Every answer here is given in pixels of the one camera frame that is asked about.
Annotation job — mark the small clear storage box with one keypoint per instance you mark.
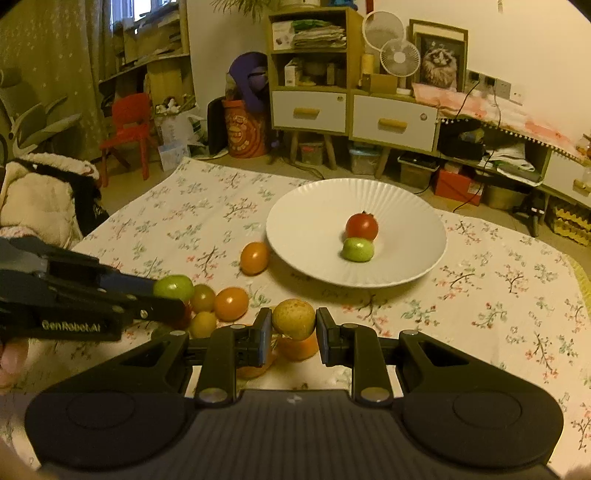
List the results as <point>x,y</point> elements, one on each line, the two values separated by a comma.
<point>310,154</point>

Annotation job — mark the red plastic chair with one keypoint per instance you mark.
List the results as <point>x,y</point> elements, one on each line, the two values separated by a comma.
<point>131,113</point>

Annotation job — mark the tall wooden shelf cabinet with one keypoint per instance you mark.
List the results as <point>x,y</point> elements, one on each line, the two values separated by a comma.
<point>355,46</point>

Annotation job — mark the yellow woven mat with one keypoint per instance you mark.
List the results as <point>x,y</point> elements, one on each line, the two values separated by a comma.
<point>582,272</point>

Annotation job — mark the tan speckled fruit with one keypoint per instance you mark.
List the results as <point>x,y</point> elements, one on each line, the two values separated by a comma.
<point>294,318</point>

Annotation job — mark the white wall socket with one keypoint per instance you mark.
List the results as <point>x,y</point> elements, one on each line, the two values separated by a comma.
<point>517,96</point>

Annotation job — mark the black tripod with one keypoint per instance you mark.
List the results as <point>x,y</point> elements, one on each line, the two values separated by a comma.
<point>533,210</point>

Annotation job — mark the white carton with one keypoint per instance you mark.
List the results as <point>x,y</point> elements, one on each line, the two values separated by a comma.
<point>292,74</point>

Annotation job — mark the orange printed bag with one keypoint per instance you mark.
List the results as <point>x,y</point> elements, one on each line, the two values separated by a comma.
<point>244,131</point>

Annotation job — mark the red tomato with dried calyx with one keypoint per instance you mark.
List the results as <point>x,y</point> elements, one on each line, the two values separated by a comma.
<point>187,323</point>

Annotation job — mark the red box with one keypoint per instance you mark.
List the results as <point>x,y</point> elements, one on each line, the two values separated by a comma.
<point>455,184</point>

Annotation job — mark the grey wall socket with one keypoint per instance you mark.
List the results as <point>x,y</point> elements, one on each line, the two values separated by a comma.
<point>502,90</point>

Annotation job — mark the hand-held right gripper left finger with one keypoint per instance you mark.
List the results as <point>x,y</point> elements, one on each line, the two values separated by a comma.
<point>265,333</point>

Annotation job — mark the wooden bookshelf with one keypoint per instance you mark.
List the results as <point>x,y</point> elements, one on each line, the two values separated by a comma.
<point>184,27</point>

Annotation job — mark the pink patterned cloth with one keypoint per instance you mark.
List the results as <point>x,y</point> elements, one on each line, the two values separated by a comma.
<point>508,115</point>

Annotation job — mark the brown cardboard box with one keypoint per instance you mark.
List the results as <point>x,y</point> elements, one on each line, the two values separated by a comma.
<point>381,84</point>

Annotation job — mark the yellow cylinder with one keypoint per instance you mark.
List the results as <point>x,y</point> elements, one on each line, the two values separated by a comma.
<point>367,63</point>

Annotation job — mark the low wooden drawer cabinet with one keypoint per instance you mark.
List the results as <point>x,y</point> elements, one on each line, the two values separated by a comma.
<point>395,138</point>

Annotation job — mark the small pale box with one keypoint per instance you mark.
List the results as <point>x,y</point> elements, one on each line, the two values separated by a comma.
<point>173,157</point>

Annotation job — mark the black fleece-lined jacket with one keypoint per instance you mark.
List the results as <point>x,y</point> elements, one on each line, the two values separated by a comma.
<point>37,203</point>

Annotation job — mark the person's left hand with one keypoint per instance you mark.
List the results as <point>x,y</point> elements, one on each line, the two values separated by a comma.
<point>11,362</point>

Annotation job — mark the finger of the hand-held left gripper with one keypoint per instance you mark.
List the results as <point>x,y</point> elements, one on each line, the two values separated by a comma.
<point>161,310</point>
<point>129,284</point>

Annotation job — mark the white papers pile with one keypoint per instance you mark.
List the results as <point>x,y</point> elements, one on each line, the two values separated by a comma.
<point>512,159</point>

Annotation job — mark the brown kiwi fruit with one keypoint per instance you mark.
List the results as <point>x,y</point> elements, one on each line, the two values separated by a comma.
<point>203,324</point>

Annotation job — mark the tan container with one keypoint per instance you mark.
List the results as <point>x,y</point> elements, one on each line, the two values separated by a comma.
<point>503,197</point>

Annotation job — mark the small white desk fan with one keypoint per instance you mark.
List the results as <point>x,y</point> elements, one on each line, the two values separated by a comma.
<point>400,57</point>

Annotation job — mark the black flat bag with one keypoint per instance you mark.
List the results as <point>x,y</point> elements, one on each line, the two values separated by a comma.
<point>216,127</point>

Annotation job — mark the large white fan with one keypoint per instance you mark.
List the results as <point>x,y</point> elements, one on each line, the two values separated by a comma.
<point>381,27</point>

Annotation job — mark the purple plush object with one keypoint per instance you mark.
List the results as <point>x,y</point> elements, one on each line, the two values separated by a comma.
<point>251,69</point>

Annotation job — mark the yellow egg tray stack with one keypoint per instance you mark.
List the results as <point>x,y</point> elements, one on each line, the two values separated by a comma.
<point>572,226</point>

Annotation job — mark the floral tablecloth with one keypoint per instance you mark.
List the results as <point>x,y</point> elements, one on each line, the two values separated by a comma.
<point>184,217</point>

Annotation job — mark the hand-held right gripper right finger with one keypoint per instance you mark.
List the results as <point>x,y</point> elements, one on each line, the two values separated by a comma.
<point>323,337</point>

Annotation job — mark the olive yellow tomato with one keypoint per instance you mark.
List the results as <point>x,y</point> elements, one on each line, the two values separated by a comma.
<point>204,297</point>

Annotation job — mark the white ribbed plate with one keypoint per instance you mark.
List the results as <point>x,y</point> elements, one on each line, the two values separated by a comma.
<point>314,217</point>

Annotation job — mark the wooden tv stand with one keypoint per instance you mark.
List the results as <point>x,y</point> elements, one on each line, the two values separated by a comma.
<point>547,166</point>

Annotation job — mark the white printed box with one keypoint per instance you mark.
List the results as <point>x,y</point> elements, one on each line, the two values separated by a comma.
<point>282,34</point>

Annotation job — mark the stack of newspapers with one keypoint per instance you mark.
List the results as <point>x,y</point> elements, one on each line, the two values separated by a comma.
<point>318,34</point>

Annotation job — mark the orange tomato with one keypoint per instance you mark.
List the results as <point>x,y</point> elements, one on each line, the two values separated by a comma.
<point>255,258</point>
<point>232,303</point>

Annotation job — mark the clear box with blue lid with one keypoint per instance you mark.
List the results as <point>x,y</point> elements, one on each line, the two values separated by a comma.
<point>364,161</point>

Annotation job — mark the orange mandarin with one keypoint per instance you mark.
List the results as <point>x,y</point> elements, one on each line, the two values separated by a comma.
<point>302,349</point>
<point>254,372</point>

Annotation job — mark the storage box with black lid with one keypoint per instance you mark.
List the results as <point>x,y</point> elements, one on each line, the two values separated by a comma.
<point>415,173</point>

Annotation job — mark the light green tomato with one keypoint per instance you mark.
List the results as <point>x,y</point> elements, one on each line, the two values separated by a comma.
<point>358,250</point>
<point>174,287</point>

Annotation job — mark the plush toy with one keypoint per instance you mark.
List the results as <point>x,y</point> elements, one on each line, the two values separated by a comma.
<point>168,105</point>

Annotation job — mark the patterned curtain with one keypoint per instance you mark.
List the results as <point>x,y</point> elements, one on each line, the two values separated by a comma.
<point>55,46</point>

